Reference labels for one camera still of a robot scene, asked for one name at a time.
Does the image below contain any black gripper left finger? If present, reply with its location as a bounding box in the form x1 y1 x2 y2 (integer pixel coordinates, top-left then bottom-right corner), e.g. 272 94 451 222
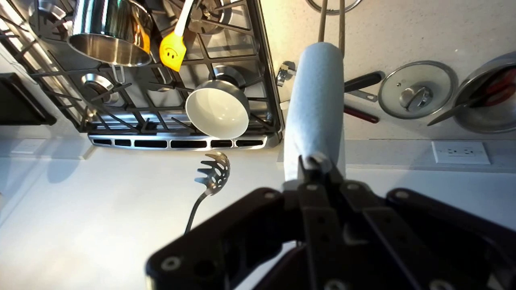
145 154 329 290

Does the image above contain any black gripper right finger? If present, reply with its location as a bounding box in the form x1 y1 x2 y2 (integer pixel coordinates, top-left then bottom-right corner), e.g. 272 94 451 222
321 159 516 290

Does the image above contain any white paper towel roll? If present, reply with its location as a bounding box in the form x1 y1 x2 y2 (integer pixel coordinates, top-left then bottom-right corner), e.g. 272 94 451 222
282 40 347 181

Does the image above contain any white frying pan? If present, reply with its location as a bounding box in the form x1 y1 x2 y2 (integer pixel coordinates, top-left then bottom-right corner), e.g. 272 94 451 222
184 78 251 138

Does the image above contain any small steel saucepan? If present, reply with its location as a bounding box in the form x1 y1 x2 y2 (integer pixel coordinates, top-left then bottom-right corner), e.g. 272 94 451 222
453 49 516 135

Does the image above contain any glass pot lid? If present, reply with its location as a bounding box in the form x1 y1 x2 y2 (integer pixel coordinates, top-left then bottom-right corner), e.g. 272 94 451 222
377 59 459 120

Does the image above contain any stainless steel gas stove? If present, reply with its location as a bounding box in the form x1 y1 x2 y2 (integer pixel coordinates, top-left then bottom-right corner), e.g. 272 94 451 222
0 0 285 151

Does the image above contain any stainless steel pot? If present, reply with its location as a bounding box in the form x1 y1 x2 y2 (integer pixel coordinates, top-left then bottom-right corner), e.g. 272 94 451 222
66 0 155 69

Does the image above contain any white wall outlet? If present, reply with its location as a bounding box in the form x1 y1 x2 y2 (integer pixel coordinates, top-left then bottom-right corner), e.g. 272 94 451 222
430 140 492 165

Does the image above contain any yellow spatula wooden handle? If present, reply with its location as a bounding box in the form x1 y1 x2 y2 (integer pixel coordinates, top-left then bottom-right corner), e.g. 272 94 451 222
158 0 197 73

